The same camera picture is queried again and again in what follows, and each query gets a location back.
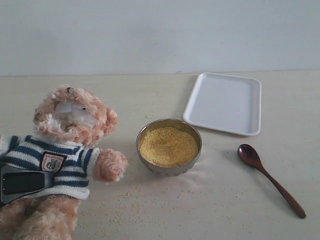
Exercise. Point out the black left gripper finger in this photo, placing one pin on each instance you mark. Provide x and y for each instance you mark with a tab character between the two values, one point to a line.
16	183

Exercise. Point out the pink plush teddy bear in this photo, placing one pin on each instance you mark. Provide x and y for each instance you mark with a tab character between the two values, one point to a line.
68	126

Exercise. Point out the dark red wooden spoon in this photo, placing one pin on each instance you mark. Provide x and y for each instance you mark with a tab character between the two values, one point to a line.
250	157

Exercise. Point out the yellow millet grain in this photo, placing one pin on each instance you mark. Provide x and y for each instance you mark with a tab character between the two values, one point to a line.
169	147

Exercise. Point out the steel bowl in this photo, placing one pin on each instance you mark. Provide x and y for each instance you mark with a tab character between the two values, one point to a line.
168	122

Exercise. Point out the white rectangular plastic tray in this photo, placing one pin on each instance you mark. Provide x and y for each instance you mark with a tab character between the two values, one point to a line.
226	103

